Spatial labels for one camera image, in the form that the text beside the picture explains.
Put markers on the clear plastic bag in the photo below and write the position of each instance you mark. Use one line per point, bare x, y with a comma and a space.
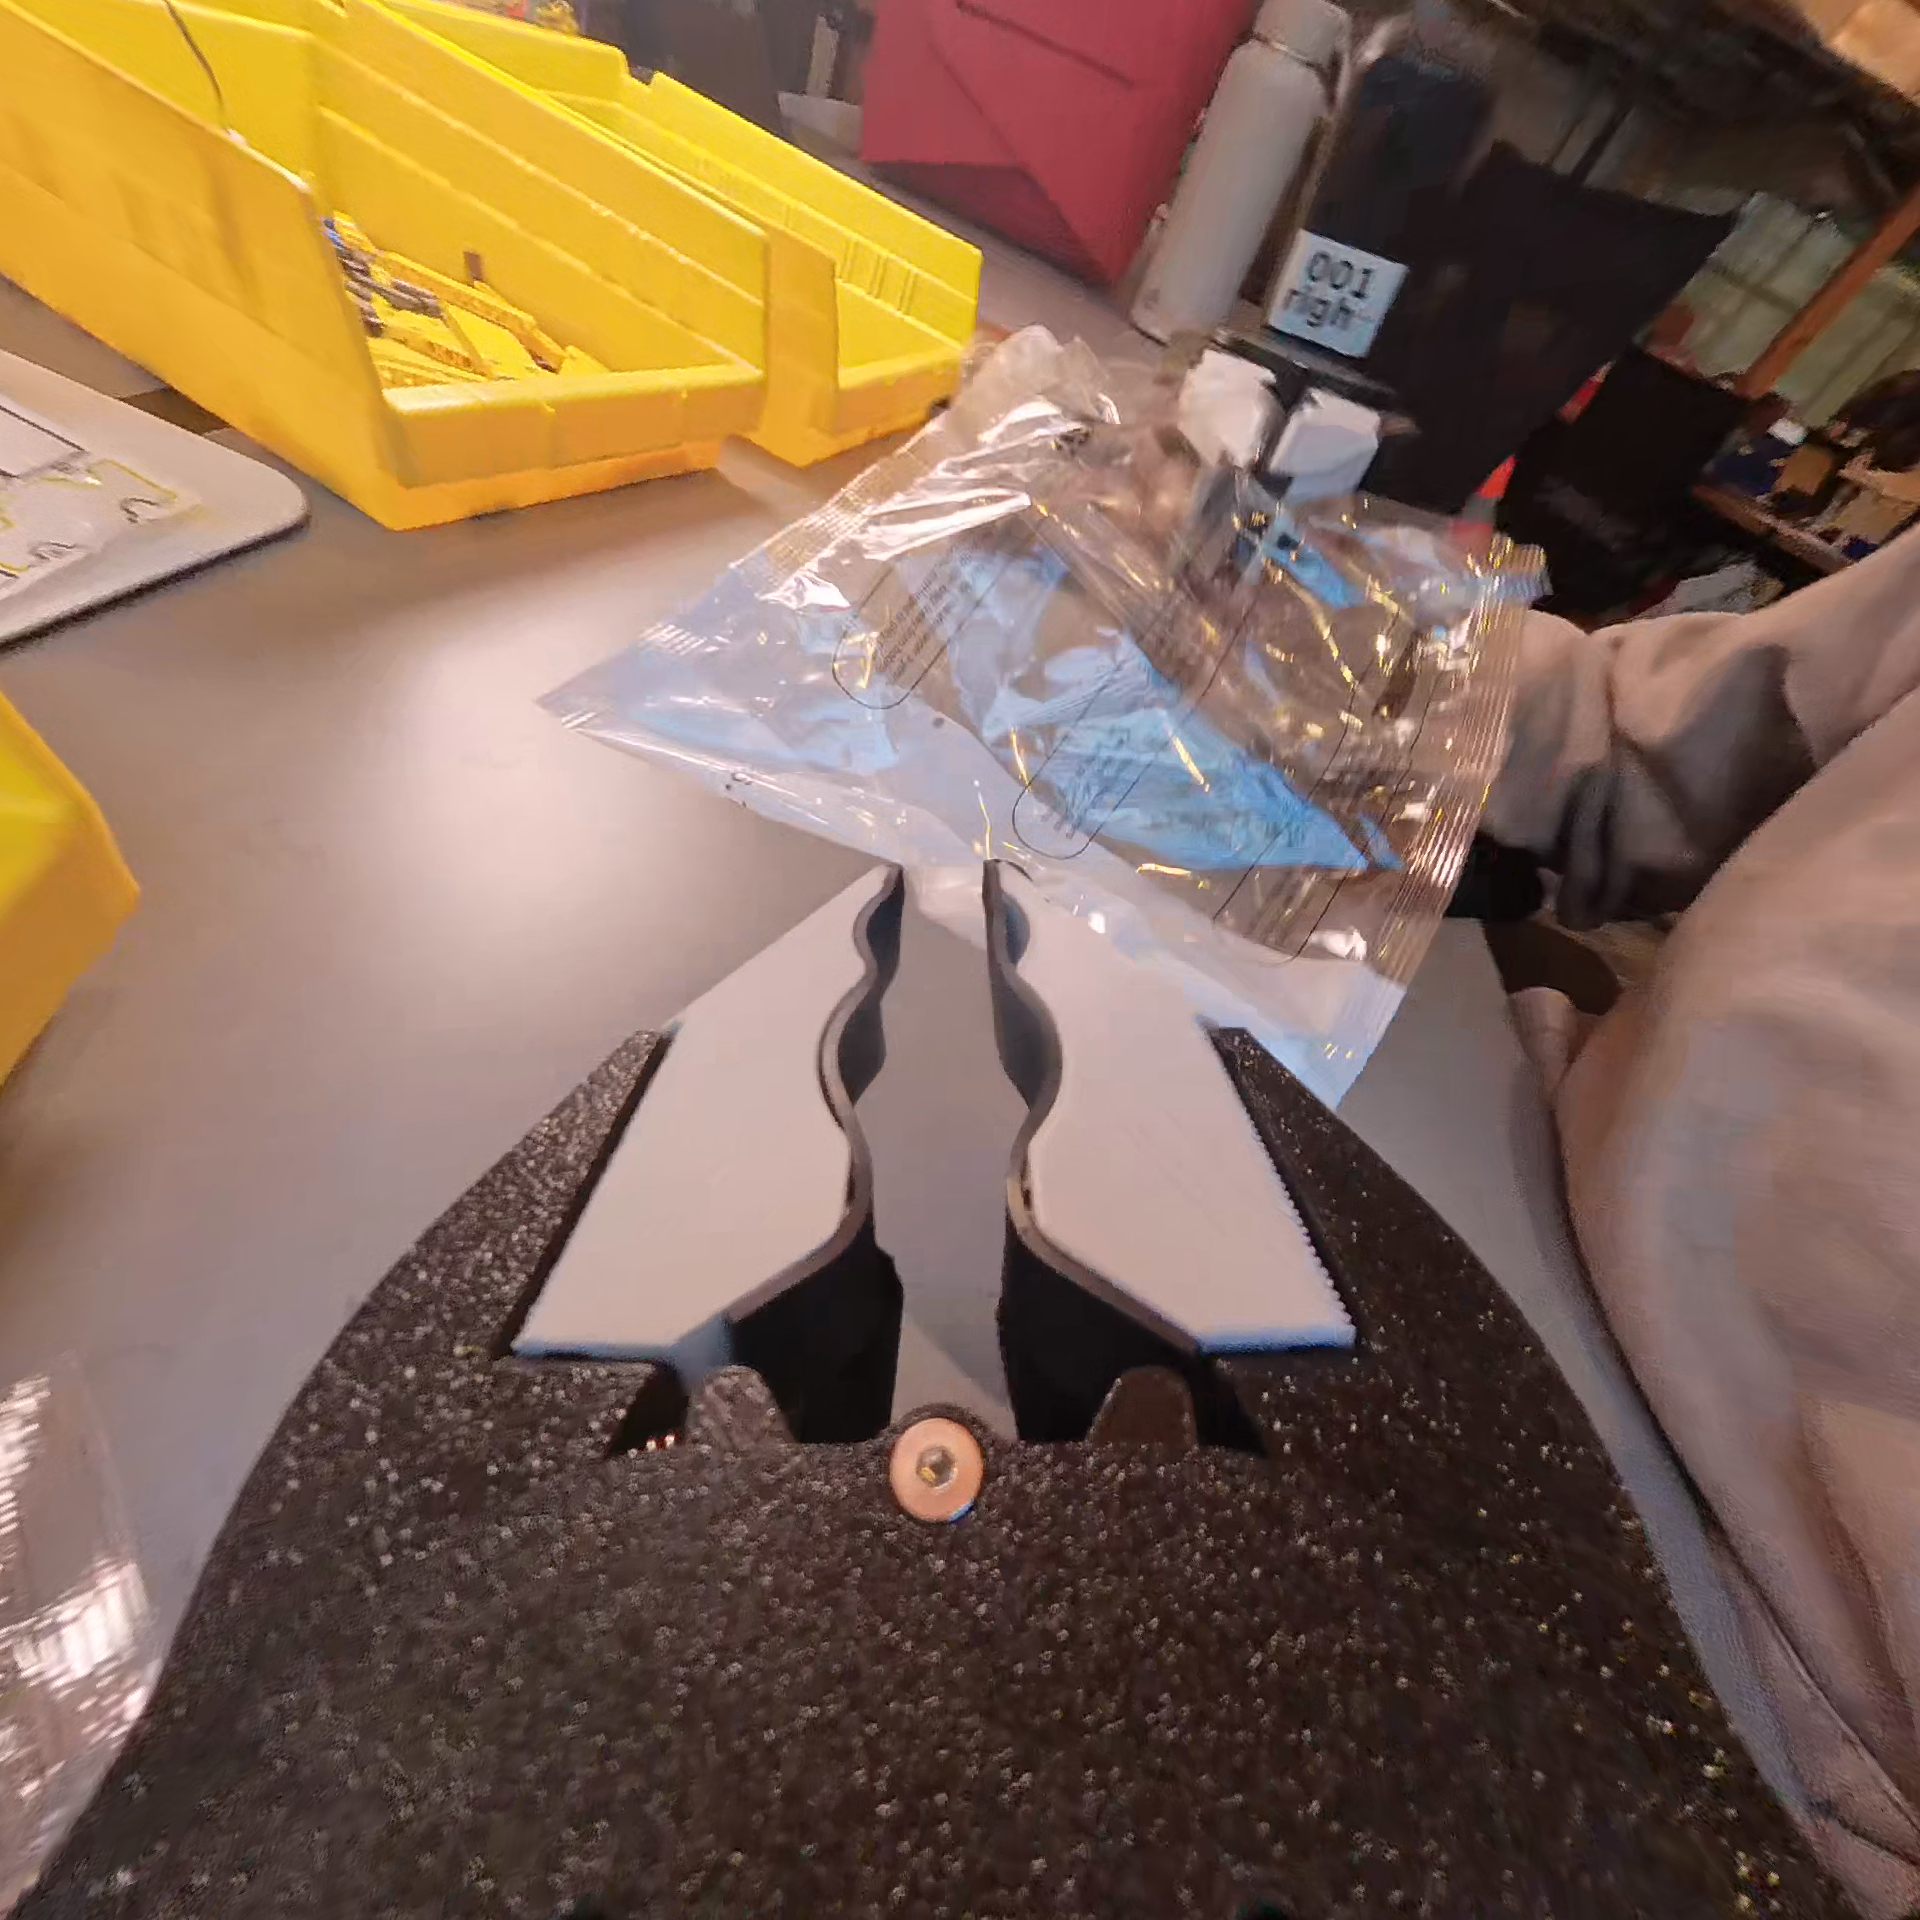
60, 1622

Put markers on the red plastic bin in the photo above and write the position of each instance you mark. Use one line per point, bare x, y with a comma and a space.
1052, 122

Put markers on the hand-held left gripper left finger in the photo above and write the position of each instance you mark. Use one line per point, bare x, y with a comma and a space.
708, 1187

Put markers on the person's right forearm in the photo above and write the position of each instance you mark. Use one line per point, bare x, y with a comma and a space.
1682, 721

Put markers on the large clear labelled bag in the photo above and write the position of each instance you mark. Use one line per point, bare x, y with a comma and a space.
1052, 690

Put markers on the white sticker sheet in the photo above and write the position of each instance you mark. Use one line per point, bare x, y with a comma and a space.
60, 510

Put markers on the yellow divided bin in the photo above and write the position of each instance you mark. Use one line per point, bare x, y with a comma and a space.
301, 271

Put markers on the pile of yellow parts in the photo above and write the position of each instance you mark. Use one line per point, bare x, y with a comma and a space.
451, 315

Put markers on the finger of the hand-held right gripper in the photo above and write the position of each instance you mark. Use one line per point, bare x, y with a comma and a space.
1230, 405
1337, 445

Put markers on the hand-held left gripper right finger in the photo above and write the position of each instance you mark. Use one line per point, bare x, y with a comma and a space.
1187, 1187

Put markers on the white container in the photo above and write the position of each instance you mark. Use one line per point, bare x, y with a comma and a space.
1230, 182

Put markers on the person's beige sweatshirt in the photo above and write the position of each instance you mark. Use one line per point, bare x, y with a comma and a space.
1772, 1261

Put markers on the black office chair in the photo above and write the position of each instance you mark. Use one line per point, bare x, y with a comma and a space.
1562, 333

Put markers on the yellow bin with grey parts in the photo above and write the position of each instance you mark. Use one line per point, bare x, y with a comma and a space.
47, 886

